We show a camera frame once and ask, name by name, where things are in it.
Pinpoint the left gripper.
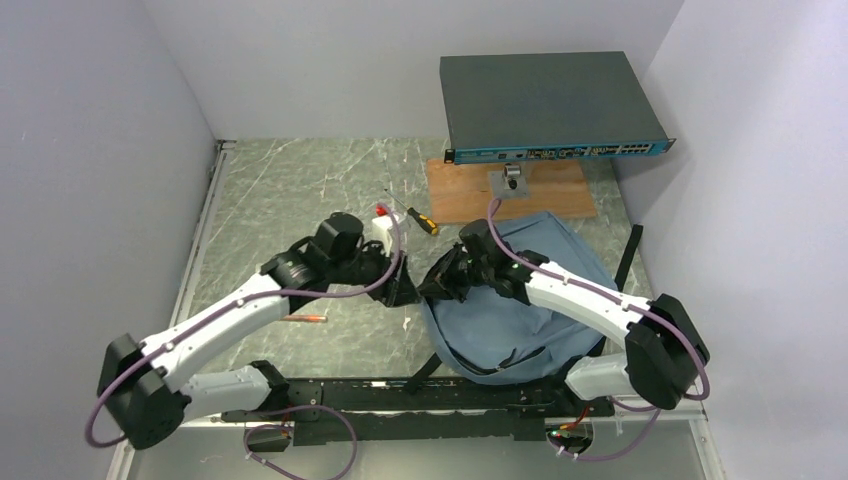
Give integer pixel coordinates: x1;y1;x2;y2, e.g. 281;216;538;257
328;235;422;306

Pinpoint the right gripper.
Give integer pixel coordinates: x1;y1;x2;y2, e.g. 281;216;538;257
418;242;493;304

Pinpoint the blue student backpack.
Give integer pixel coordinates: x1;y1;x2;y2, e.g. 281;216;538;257
406;212;620;392

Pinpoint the orange pen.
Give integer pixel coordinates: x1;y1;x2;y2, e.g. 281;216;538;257
280;315;328;323

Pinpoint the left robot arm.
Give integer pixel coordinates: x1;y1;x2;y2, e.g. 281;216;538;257
84;211;418;450

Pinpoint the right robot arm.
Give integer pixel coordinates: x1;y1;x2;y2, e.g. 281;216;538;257
418;212;709;415

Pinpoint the yellow black screwdriver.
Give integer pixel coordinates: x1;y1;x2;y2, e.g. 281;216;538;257
384;189;440;236

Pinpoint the wooden board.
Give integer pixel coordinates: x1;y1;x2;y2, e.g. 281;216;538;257
427;158;597;225

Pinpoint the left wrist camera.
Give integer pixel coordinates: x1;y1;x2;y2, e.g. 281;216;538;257
371;203;406;257

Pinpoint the metal stand mount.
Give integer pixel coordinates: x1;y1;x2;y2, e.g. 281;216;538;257
488;163;530;200

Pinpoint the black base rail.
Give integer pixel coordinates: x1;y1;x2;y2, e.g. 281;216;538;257
221;376;615;446

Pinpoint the grey network switch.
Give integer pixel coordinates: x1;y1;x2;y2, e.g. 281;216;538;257
439;51;676;165

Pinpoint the aluminium side rail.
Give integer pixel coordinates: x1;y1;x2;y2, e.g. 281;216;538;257
105;139;238;480

